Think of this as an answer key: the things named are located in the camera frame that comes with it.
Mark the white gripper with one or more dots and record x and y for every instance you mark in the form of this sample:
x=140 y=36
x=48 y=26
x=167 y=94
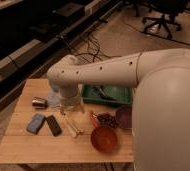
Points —
x=71 y=100

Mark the red pepper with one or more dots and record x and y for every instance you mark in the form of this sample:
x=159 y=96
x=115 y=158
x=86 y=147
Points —
x=93 y=120

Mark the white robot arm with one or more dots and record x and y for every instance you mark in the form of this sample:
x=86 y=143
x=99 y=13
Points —
x=161 y=103

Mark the blue plastic cup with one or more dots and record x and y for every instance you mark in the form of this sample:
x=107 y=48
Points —
x=55 y=88

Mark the green plastic tray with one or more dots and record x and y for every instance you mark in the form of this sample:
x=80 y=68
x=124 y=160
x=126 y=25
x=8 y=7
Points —
x=107 y=95

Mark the silver metal can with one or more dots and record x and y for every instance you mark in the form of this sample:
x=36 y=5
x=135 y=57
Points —
x=39 y=103

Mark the yellow tongs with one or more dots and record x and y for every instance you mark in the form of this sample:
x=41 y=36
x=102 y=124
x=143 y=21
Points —
x=73 y=128

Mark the black rectangular block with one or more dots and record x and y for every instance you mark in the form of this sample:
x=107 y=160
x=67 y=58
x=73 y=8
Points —
x=53 y=125

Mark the blue sponge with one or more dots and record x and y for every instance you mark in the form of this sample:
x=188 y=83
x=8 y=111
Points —
x=36 y=123

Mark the dark grape bunch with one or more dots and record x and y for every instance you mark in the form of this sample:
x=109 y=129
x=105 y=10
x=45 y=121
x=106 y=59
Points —
x=108 y=120

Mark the wooden table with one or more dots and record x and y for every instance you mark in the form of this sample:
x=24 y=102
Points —
x=20 y=147

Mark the orange plastic bowl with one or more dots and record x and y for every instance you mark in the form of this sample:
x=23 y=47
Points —
x=104 y=139

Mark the purple bowl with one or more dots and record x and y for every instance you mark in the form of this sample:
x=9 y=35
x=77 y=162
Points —
x=123 y=117

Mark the black office chair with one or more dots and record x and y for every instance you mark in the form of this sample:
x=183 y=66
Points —
x=168 y=9

